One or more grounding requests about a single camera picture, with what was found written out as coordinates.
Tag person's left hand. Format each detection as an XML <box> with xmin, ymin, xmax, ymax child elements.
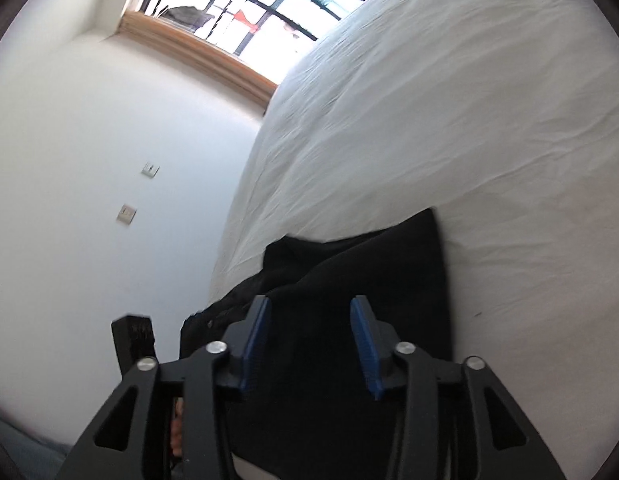
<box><xmin>170</xmin><ymin>397</ymin><xmax>186</xmax><ymax>466</ymax></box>

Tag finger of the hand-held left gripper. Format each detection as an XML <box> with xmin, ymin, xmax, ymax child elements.
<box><xmin>112</xmin><ymin>315</ymin><xmax>156</xmax><ymax>376</ymax></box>

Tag red hanging garment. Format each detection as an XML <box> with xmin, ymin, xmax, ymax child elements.
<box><xmin>230</xmin><ymin>9</ymin><xmax>260</xmax><ymax>31</ymax></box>

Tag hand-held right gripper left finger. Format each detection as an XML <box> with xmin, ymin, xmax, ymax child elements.
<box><xmin>64</xmin><ymin>296</ymin><xmax>270</xmax><ymax>480</ymax></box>

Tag tan curtain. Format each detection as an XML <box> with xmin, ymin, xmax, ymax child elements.
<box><xmin>120</xmin><ymin>11</ymin><xmax>276</xmax><ymax>113</ymax></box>

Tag grey hanging garment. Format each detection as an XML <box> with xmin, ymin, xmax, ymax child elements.
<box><xmin>162</xmin><ymin>6</ymin><xmax>215</xmax><ymax>28</ymax></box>

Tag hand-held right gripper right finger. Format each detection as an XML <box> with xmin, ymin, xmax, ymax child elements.
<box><xmin>350</xmin><ymin>296</ymin><xmax>565</xmax><ymax>480</ymax></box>

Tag black pants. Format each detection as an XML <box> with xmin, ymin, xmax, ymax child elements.
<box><xmin>180</xmin><ymin>208</ymin><xmax>457</xmax><ymax>480</ymax></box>

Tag person's blue grey clothing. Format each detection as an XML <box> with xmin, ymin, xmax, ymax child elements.
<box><xmin>0</xmin><ymin>400</ymin><xmax>75</xmax><ymax>480</ymax></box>

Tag bed with white sheet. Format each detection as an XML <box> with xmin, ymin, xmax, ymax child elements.
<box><xmin>207</xmin><ymin>0</ymin><xmax>619</xmax><ymax>480</ymax></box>

